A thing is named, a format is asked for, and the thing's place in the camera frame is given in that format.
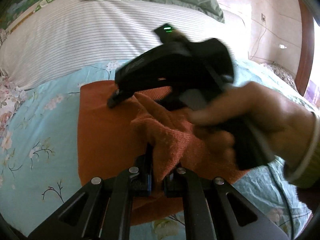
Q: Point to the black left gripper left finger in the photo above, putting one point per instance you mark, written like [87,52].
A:
[102,208]

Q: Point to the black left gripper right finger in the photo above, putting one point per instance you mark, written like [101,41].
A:
[214,209]

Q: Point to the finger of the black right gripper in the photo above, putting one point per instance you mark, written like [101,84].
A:
[118,96]

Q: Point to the rust orange knit cloth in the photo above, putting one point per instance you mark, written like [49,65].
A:
[111,139]

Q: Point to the right hand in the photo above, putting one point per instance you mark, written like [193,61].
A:
[287,126]

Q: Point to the white striped pillow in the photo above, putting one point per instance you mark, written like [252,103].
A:
[66,36]

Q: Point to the light blue floral bedsheet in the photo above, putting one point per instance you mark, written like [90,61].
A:
[39,160]

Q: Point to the pink floral white pillow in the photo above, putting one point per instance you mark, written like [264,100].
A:
[12,97]

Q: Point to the white wall socket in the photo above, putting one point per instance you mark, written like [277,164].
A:
[263,17]

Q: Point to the brown wooden bed frame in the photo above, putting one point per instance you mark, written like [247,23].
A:
[307,49]

